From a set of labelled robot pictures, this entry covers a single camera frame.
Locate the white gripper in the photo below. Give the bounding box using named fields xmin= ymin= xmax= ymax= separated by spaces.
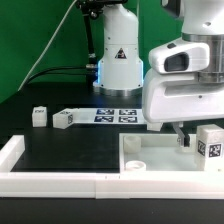
xmin=142 ymin=69 xmax=224 ymax=147

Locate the white U-shaped obstacle fence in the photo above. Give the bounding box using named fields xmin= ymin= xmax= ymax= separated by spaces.
xmin=0 ymin=135 xmax=224 ymax=199

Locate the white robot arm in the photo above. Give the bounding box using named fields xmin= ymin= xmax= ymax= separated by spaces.
xmin=93 ymin=0 xmax=224 ymax=146

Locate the white cable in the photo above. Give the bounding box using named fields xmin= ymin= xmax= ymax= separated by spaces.
xmin=17 ymin=0 xmax=78 ymax=92

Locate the white marker plate with tags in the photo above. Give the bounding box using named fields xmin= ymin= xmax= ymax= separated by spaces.
xmin=74 ymin=108 xmax=145 ymax=125

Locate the white square tabletop part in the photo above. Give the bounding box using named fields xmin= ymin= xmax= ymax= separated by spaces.
xmin=119 ymin=133 xmax=201 ymax=171

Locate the black cable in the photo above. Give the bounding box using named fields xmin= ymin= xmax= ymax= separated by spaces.
xmin=23 ymin=65 xmax=98 ymax=88

